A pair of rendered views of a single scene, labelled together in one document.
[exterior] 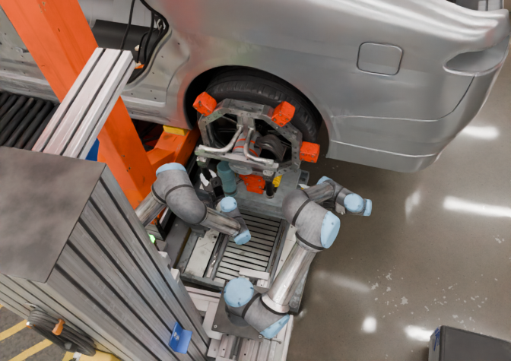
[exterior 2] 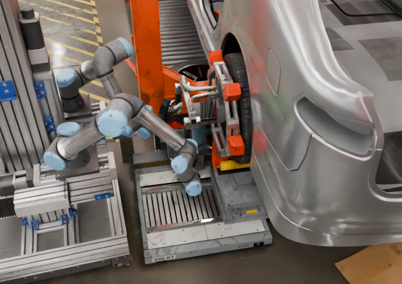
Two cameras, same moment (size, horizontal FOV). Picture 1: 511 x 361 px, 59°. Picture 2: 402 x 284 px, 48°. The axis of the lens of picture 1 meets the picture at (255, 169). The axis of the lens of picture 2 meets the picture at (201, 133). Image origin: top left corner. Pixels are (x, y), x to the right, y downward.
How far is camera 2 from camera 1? 1.71 m
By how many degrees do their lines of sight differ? 39
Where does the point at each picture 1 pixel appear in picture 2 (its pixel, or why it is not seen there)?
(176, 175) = (115, 43)
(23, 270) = not seen: outside the picture
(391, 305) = not seen: outside the picture
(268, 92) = (240, 72)
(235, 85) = (233, 56)
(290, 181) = (253, 196)
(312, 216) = (112, 104)
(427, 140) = (283, 193)
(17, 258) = not seen: outside the picture
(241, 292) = (67, 128)
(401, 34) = (283, 52)
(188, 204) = (98, 58)
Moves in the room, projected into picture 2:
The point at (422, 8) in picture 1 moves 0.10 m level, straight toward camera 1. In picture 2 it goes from (304, 39) to (278, 40)
